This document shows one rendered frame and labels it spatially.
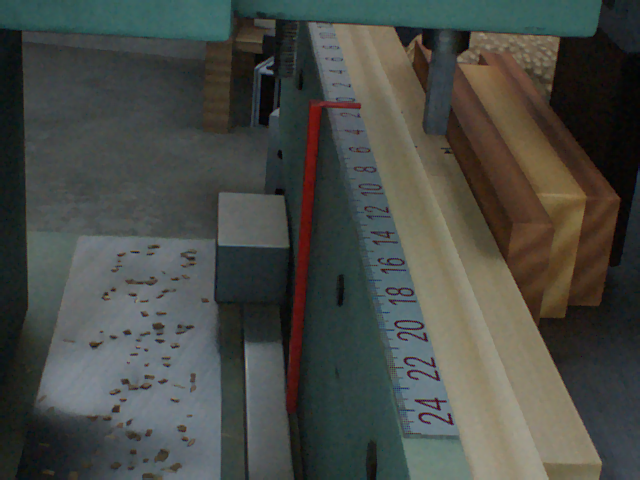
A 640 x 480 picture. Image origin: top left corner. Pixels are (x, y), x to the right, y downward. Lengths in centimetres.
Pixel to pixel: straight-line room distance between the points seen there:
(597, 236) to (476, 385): 17
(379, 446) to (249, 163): 282
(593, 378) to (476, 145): 10
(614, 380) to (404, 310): 12
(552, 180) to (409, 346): 16
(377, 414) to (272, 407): 24
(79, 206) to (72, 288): 215
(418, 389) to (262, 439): 24
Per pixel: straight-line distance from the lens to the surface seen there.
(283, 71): 54
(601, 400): 43
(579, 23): 47
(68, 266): 72
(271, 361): 59
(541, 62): 76
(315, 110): 49
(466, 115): 52
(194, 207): 285
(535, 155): 49
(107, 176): 301
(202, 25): 42
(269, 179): 109
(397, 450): 29
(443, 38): 49
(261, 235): 64
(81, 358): 62
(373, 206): 41
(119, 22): 42
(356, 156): 45
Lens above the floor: 111
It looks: 24 degrees down
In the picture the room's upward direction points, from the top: 5 degrees clockwise
